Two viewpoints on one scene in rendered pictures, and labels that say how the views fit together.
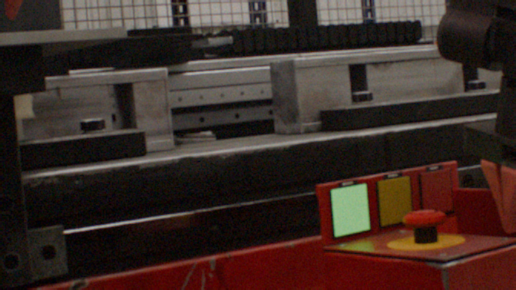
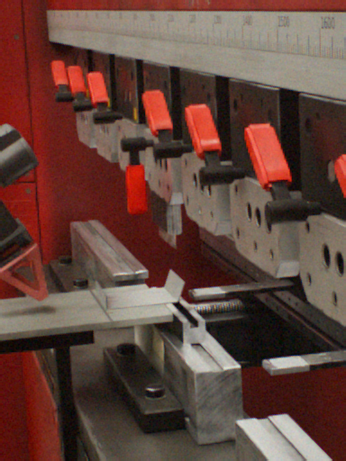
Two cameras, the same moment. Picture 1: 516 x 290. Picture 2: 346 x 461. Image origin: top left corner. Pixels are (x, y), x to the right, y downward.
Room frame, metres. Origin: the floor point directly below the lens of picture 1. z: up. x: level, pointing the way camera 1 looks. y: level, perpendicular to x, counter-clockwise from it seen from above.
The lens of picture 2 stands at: (1.59, -1.20, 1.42)
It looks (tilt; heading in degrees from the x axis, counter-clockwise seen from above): 11 degrees down; 109
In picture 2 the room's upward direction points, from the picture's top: 3 degrees counter-clockwise
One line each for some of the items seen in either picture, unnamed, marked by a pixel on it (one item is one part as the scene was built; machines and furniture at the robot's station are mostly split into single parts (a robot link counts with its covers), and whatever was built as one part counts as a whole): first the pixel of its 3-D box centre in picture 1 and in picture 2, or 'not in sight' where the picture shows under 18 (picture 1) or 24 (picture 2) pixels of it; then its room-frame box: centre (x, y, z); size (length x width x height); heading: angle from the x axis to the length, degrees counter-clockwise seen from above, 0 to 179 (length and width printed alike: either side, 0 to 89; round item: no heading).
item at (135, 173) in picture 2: not in sight; (140, 176); (1.09, 0.16, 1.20); 0.04 x 0.02 x 0.10; 31
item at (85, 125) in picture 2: not in sight; (105, 94); (0.84, 0.69, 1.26); 0.15 x 0.09 x 0.17; 121
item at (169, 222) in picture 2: not in sight; (165, 209); (1.06, 0.33, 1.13); 0.10 x 0.02 x 0.10; 121
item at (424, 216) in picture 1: (425, 230); not in sight; (0.92, -0.15, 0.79); 0.04 x 0.04 x 0.04
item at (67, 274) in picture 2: not in sight; (73, 282); (0.70, 0.81, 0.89); 0.30 x 0.05 x 0.03; 121
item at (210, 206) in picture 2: not in sight; (234, 147); (1.25, 0.00, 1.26); 0.15 x 0.09 x 0.17; 121
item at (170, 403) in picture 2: (5, 157); (140, 384); (1.03, 0.26, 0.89); 0.30 x 0.05 x 0.03; 121
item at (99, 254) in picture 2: not in sight; (106, 268); (0.78, 0.80, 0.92); 0.50 x 0.06 x 0.10; 121
